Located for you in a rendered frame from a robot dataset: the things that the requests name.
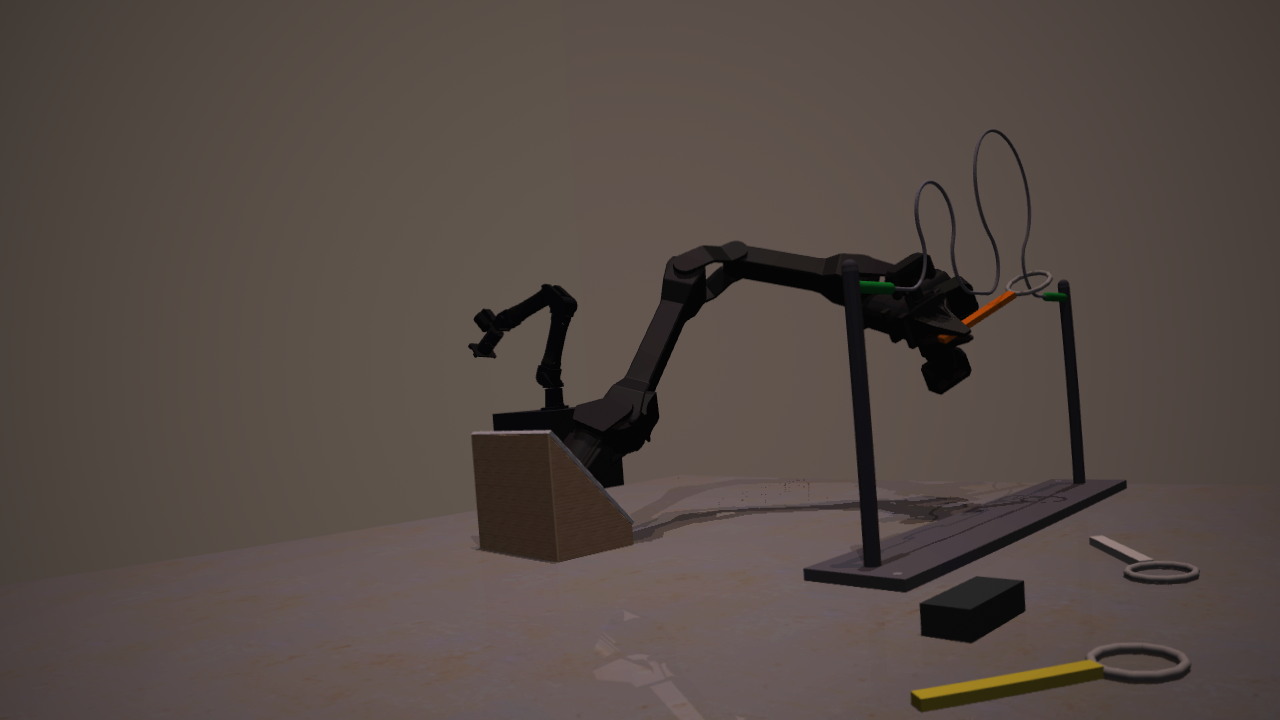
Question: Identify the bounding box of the orange handle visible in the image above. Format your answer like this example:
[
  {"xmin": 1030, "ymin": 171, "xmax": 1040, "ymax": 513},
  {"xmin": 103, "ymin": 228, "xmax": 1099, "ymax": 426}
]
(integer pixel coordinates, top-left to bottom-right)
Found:
[{"xmin": 937, "ymin": 270, "xmax": 1053, "ymax": 343}]

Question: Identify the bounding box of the yellow handle with grey loop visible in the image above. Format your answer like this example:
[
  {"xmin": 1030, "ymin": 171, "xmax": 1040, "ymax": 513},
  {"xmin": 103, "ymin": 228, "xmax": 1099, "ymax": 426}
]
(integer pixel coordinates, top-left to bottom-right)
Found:
[{"xmin": 911, "ymin": 642, "xmax": 1192, "ymax": 712}]

